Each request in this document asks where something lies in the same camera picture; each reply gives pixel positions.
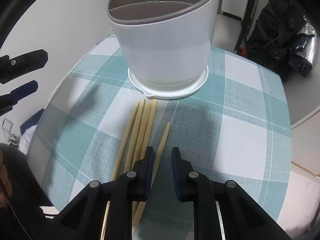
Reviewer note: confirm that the white utensil holder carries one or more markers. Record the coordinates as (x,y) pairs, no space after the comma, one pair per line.
(162,50)

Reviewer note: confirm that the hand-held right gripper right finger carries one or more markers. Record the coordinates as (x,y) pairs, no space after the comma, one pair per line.
(175,175)

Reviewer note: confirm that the black hanging coat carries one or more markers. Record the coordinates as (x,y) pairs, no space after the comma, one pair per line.
(275,30)

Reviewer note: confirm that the teal checked tablecloth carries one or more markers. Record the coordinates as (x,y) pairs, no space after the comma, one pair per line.
(225,130)

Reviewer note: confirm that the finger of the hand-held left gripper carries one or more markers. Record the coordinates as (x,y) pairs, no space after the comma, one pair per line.
(25,60)
(22,90)

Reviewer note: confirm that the white plastic bag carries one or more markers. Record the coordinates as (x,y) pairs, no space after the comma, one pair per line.
(27,142)

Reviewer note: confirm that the slim wooden chopstick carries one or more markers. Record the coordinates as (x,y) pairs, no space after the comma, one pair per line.
(165,137)

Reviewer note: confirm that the person's black jacket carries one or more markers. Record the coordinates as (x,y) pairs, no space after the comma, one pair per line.
(20,217)

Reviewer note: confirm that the dark blue flat item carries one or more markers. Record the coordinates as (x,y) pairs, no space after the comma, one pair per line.
(28,126)

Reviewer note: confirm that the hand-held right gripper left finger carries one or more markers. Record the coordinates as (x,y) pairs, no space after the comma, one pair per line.
(149,172)

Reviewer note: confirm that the silver folded umbrella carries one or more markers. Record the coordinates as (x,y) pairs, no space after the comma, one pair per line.
(306,52)

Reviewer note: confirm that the bundle of wooden chopsticks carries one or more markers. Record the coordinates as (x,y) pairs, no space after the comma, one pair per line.
(136,130)

